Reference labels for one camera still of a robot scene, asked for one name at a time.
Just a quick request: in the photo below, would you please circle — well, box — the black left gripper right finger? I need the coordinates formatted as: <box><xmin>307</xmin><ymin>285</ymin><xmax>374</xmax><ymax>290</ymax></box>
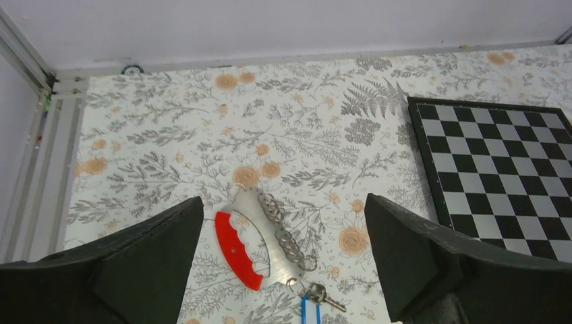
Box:
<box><xmin>364</xmin><ymin>194</ymin><xmax>571</xmax><ymax>323</ymax></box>

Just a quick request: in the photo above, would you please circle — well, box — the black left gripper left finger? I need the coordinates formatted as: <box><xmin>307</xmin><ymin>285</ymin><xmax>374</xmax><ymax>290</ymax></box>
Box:
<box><xmin>1</xmin><ymin>197</ymin><xmax>204</xmax><ymax>323</ymax></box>

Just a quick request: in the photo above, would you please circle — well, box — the metal keyring holder red handle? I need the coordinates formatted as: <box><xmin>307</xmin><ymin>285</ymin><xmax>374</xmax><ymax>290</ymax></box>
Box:
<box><xmin>214</xmin><ymin>184</ymin><xmax>317</xmax><ymax>291</ymax></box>

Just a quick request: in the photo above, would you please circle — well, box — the key with blue tag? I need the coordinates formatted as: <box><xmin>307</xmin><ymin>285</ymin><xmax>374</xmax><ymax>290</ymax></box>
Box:
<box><xmin>286</xmin><ymin>278</ymin><xmax>347</xmax><ymax>324</ymax></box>

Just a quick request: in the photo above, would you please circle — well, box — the black white chessboard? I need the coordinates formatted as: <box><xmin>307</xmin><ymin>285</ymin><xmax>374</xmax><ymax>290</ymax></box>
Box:
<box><xmin>407</xmin><ymin>97</ymin><xmax>571</xmax><ymax>262</ymax></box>

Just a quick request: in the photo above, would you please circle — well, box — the floral patterned table mat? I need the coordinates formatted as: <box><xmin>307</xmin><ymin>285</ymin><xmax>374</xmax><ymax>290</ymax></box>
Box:
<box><xmin>63</xmin><ymin>45</ymin><xmax>571</xmax><ymax>323</ymax></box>

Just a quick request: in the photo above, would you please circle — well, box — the aluminium frame rail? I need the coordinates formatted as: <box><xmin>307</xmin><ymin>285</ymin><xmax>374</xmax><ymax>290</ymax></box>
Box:
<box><xmin>1</xmin><ymin>9</ymin><xmax>89</xmax><ymax>263</ymax></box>

